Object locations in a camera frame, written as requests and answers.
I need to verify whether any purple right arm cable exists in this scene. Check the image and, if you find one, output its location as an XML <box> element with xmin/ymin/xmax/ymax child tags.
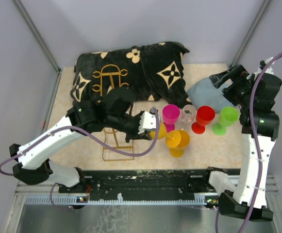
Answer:
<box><xmin>203</xmin><ymin>50</ymin><xmax>282</xmax><ymax>233</ymax></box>

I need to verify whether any red plastic wine glass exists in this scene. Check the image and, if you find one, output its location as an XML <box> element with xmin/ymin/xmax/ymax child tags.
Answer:
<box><xmin>191</xmin><ymin>106</ymin><xmax>216</xmax><ymax>134</ymax></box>

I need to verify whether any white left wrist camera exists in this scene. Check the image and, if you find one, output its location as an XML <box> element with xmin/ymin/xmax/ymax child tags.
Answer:
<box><xmin>138</xmin><ymin>107</ymin><xmax>161</xmax><ymax>134</ymax></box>

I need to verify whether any orange plastic wine glass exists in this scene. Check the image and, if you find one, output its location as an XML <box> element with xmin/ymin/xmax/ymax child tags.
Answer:
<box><xmin>169</xmin><ymin>130</ymin><xmax>190</xmax><ymax>158</ymax></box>

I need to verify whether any light blue denim cloth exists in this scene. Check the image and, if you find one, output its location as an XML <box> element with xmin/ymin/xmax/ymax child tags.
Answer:
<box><xmin>187</xmin><ymin>78</ymin><xmax>234</xmax><ymax>113</ymax></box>

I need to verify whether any clear wine glass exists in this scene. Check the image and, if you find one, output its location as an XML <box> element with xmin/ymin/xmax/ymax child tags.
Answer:
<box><xmin>180</xmin><ymin>105</ymin><xmax>197</xmax><ymax>130</ymax></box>

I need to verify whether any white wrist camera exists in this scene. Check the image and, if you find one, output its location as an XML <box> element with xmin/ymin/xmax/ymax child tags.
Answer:
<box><xmin>138</xmin><ymin>107</ymin><xmax>161</xmax><ymax>134</ymax></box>
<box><xmin>258</xmin><ymin>57</ymin><xmax>275</xmax><ymax>76</ymax></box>

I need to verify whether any grey cable duct strip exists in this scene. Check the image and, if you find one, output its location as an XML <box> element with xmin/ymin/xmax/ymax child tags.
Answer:
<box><xmin>24</xmin><ymin>193</ymin><xmax>220</xmax><ymax>206</ymax></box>

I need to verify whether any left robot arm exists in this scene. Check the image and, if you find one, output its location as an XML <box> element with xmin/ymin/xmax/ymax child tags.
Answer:
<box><xmin>10</xmin><ymin>87</ymin><xmax>160</xmax><ymax>193</ymax></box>

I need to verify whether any pink plastic wine glass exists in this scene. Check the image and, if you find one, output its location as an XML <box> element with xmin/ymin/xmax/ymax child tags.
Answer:
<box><xmin>162</xmin><ymin>104</ymin><xmax>181</xmax><ymax>133</ymax></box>

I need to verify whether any green plastic wine glass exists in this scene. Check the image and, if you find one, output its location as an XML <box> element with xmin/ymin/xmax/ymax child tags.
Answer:
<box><xmin>212</xmin><ymin>106</ymin><xmax>240</xmax><ymax>136</ymax></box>

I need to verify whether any gold wire glass rack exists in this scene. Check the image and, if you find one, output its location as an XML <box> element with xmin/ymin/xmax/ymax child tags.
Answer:
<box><xmin>92</xmin><ymin>64</ymin><xmax>134</xmax><ymax>162</ymax></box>

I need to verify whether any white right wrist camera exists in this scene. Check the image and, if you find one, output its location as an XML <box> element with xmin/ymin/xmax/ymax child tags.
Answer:
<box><xmin>258</xmin><ymin>57</ymin><xmax>275</xmax><ymax>76</ymax></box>

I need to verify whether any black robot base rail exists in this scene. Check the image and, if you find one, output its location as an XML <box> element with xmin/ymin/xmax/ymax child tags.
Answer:
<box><xmin>58</xmin><ymin>167</ymin><xmax>237</xmax><ymax>201</ymax></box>

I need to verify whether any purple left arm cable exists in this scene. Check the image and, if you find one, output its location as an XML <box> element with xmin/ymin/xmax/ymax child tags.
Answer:
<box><xmin>0</xmin><ymin>108</ymin><xmax>161</xmax><ymax>213</ymax></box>

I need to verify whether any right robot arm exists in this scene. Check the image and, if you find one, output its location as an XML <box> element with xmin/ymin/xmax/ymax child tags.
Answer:
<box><xmin>202</xmin><ymin>64</ymin><xmax>282</xmax><ymax>222</ymax></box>

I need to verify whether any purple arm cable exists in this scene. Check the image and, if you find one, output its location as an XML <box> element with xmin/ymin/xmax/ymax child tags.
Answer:
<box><xmin>203</xmin><ymin>50</ymin><xmax>282</xmax><ymax>233</ymax></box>
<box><xmin>0</xmin><ymin>108</ymin><xmax>161</xmax><ymax>213</ymax></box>

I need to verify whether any black patterned plush blanket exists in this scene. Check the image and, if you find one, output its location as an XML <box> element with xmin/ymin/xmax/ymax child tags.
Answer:
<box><xmin>70</xmin><ymin>42</ymin><xmax>191</xmax><ymax>108</ymax></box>

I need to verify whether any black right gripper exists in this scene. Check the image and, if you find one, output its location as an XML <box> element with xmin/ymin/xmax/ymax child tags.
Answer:
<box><xmin>210</xmin><ymin>63</ymin><xmax>254</xmax><ymax>107</ymax></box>

